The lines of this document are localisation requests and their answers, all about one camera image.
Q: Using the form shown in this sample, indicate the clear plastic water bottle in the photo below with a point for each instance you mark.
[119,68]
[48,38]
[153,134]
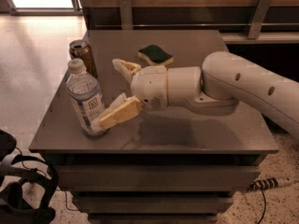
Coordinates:
[86,97]

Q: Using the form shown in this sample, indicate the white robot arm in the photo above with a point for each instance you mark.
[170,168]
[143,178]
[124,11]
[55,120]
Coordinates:
[215,88]

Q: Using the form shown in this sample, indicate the green and yellow sponge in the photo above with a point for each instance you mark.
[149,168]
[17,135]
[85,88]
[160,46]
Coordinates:
[154,55]

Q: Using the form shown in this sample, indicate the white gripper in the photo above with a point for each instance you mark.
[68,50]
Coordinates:
[149,86]

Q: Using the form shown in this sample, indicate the black white striped cable plug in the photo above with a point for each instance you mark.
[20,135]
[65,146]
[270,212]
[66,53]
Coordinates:
[270,183]

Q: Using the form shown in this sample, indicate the grey drawer cabinet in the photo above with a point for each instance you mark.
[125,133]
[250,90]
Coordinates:
[169,167]

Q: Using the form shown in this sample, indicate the right metal bracket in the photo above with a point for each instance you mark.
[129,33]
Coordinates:
[257,18]

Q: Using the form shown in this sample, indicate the left metal bracket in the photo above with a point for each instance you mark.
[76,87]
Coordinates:
[126,14]

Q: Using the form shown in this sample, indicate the metal bracket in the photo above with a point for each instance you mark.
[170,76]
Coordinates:
[126,14]
[257,18]

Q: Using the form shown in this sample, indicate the black vr headset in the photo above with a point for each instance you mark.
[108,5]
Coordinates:
[13,208]

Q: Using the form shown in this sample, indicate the brown aluminium drink can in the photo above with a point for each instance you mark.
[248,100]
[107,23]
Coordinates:
[81,49]

